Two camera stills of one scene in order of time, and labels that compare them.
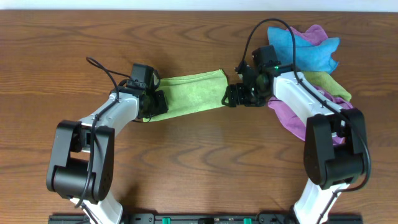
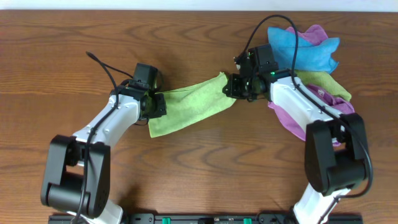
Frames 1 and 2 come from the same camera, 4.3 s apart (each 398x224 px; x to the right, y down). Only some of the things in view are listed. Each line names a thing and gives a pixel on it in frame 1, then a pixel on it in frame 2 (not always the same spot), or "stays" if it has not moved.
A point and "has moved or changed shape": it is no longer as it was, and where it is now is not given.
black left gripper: x=163 y=107 stays
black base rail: x=215 y=218 stays
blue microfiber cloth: x=309 y=56 stays
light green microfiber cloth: x=191 y=93 has moved or changed shape
